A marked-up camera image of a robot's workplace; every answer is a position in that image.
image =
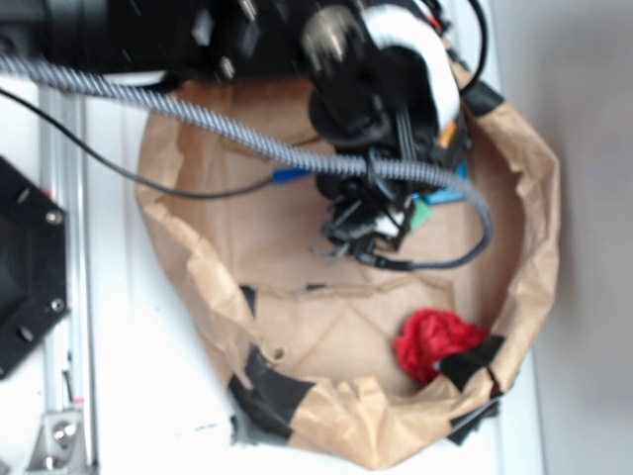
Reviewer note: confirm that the green block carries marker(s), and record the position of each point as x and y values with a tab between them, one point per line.
420	214

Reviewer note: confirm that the black white robot arm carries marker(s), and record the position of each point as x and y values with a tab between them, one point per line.
384	94

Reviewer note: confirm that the brown paper bag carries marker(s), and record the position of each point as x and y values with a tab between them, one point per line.
306	347

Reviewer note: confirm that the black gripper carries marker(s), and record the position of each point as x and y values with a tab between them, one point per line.
370	211

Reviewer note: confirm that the crumpled red paper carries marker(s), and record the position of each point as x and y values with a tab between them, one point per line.
428	336

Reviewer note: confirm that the aluminium extrusion rail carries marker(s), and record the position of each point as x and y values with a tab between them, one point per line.
67	441

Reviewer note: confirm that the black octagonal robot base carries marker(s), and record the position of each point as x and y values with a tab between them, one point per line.
33	266

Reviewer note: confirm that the blue block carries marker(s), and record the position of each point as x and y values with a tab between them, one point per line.
448	195

